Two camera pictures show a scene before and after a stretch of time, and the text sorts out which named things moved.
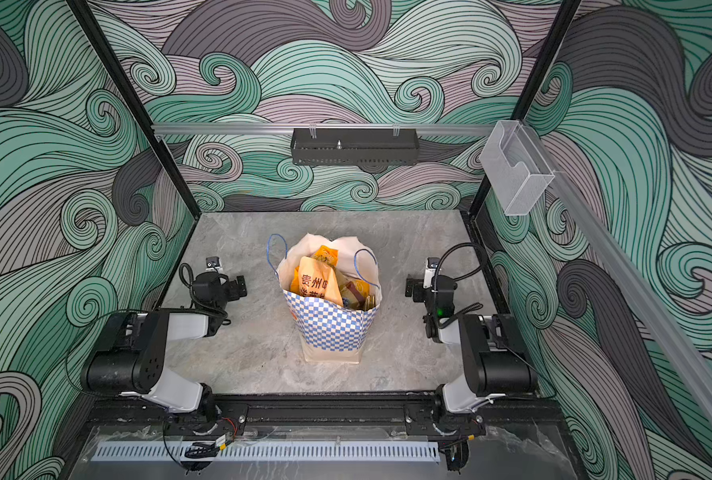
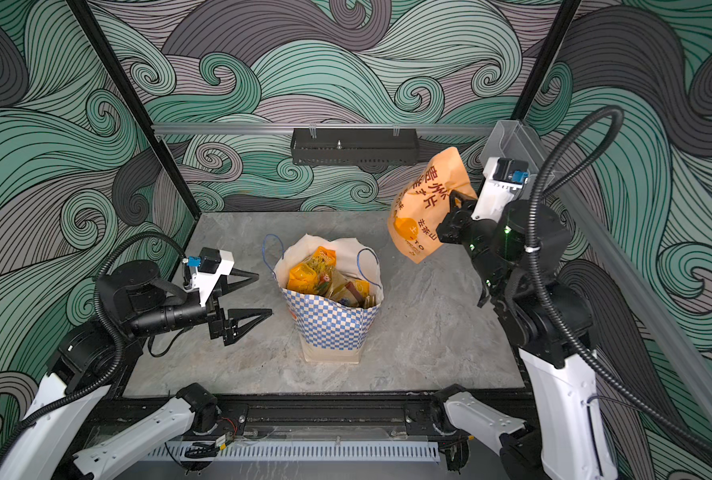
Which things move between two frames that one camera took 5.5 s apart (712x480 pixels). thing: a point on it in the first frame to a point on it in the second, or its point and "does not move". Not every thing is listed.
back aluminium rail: [319, 129] does not move
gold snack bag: [357, 294] does not move
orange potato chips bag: [316, 279] to [421, 205]
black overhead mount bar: [356, 147] does not move
